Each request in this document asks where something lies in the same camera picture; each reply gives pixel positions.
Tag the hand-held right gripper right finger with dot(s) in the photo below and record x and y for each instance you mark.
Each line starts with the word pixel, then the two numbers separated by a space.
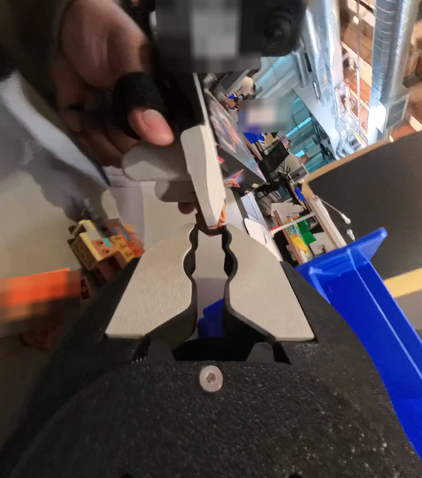
pixel 267 298

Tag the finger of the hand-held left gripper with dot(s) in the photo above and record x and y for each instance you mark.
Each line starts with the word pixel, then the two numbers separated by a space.
pixel 203 175

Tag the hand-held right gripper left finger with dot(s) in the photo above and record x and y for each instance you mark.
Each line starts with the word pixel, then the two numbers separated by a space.
pixel 151 295

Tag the brown toy brick piece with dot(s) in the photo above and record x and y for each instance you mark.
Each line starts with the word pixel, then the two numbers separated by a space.
pixel 213 224

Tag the brown tan toy brick model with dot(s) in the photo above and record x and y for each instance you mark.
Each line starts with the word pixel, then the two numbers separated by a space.
pixel 99 250

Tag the blue plastic storage bin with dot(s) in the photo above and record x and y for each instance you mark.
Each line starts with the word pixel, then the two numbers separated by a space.
pixel 211 321
pixel 383 336

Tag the person's left forearm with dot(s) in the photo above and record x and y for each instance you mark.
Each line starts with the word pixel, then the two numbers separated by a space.
pixel 5 33

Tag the person's left hand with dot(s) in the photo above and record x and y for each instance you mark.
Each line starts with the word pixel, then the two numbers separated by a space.
pixel 99 56

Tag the printed cardboard toy box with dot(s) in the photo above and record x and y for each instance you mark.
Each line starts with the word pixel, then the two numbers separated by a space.
pixel 229 138

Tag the black office chair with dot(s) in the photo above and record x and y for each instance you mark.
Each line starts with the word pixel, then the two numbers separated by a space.
pixel 274 160

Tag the green box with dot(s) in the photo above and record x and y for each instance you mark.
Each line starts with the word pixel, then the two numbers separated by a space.
pixel 306 233

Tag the reddish brown toy brick plate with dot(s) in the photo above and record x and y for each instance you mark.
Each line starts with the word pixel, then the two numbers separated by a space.
pixel 41 338

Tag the dark panel with wooden edge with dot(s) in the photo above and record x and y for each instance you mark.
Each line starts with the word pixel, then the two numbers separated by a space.
pixel 383 194

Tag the silver ventilation duct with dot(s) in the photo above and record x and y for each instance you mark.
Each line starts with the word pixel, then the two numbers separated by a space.
pixel 390 56
pixel 319 44

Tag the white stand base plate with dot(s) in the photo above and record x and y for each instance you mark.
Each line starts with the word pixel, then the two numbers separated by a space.
pixel 261 235

